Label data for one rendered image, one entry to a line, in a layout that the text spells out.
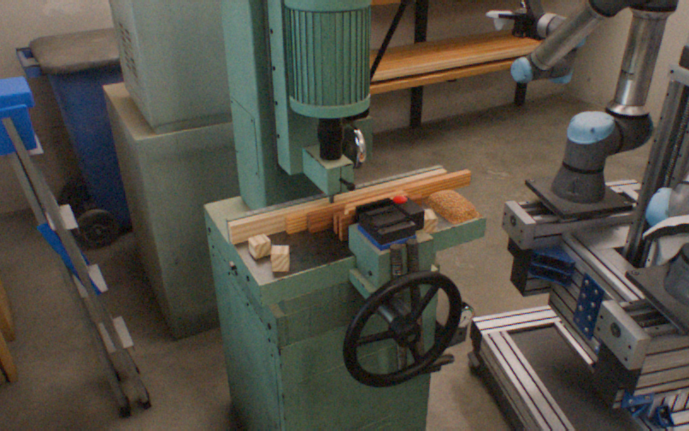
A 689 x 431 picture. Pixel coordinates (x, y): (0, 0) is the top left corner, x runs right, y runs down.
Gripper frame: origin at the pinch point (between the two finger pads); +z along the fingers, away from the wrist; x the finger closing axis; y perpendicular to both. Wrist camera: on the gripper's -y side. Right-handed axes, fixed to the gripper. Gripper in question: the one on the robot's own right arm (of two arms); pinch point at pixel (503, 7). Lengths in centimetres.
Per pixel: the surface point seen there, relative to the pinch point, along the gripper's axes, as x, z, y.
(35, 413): -190, 18, 99
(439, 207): -69, -58, 23
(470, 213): -64, -64, 24
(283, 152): -99, -37, 5
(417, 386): -84, -66, 73
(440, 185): -63, -50, 23
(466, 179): -55, -50, 24
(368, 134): -74, -34, 10
